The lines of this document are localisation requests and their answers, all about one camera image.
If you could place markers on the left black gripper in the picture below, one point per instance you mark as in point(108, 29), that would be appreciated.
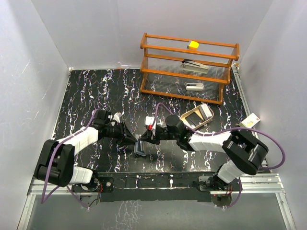
point(129, 139)

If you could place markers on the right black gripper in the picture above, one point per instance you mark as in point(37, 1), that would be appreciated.
point(147, 136)

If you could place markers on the grey card holder wallet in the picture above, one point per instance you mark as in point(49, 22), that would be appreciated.
point(139, 148)

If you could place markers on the black credit card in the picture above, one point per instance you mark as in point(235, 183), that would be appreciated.
point(194, 119)

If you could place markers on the oval wooden tray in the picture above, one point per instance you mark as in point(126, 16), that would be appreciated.
point(196, 109)

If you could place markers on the stack of cards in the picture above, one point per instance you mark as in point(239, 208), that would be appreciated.
point(205, 111)

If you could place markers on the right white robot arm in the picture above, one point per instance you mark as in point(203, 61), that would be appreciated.
point(245, 151)

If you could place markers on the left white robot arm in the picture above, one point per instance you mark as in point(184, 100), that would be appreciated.
point(56, 161)

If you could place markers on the white card box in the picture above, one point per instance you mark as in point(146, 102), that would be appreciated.
point(250, 121)

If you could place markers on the small white stapler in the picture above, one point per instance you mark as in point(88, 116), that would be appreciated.
point(194, 86)

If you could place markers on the orange wooden shelf rack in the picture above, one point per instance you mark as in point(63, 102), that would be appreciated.
point(163, 76)

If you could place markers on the grey black stapler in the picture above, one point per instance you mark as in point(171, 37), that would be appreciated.
point(190, 65)

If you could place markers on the yellow white block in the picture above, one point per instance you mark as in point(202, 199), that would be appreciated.
point(192, 45)

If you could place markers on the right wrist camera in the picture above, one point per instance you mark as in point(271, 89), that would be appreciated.
point(149, 122)

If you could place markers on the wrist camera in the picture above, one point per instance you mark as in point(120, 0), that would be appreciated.
point(149, 122)
point(116, 118)

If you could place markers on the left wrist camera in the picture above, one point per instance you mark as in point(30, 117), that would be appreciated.
point(116, 118)

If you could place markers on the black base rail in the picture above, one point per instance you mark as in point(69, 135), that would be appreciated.
point(152, 186)

